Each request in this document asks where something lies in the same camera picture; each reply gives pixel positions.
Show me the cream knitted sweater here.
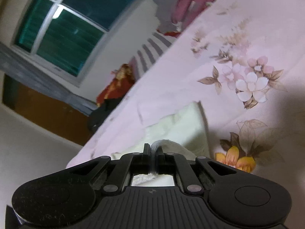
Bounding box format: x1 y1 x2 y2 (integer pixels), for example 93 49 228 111
111 101 211 187

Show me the pile of folded clothes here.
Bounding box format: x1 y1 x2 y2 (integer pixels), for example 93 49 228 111
156 0 214 37

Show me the black garment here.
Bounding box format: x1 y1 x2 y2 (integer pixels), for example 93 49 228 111
87 97 123 133

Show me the brown wooden door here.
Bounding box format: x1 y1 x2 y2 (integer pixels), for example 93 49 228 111
2 74 93 146

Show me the red orange patterned cloth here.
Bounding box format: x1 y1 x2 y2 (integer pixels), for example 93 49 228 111
96 64 136 107

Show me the grey white striped cloth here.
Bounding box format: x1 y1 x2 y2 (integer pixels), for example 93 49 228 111
128 32 176 81

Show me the pink floral bed sheet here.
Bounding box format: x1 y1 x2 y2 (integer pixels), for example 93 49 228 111
69 0 304 228

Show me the left grey curtain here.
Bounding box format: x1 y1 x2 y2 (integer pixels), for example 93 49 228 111
1 44 97 116

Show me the aluminium framed window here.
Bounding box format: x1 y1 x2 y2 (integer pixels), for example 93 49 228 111
9 0 153 86

